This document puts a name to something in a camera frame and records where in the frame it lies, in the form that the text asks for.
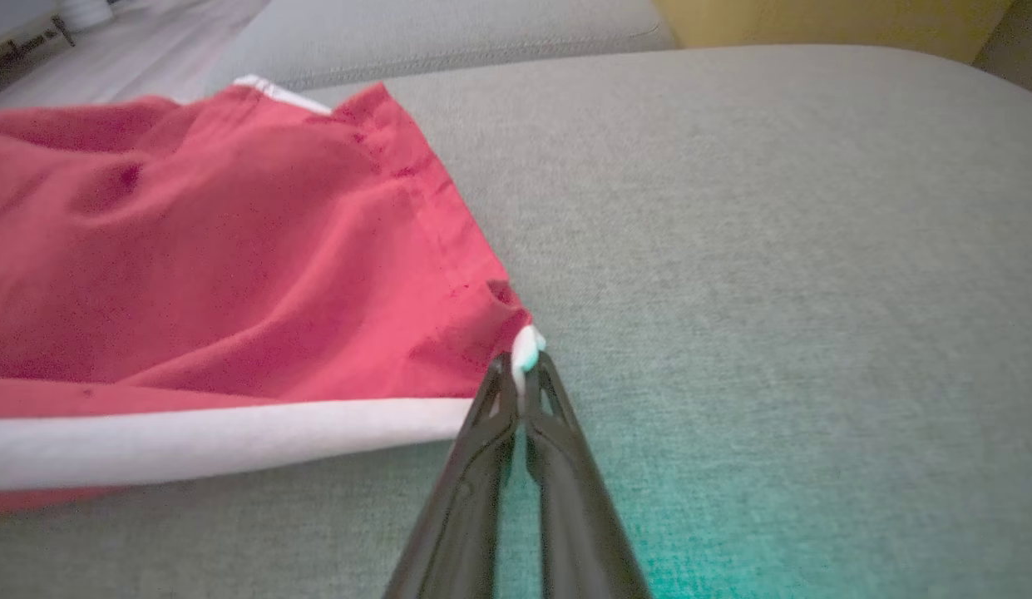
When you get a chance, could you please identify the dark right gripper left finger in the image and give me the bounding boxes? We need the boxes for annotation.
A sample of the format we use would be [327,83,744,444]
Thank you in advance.
[383,353,522,599]

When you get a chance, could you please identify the grey fabric sofa seat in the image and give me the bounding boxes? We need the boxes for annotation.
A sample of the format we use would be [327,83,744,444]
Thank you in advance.
[0,46,1032,599]

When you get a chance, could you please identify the yellow cushion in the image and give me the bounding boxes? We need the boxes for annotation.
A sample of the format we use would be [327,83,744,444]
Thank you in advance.
[653,0,1015,66]

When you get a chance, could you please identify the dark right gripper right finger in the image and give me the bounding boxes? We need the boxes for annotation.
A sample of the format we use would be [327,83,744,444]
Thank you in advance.
[524,352,651,599]

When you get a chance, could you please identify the grey sofa cushion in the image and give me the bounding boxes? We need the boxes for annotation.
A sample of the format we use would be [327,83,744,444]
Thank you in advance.
[208,0,676,94]

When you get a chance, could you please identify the red and white basketball jersey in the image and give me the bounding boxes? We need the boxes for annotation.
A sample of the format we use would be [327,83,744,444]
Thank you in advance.
[0,75,548,515]

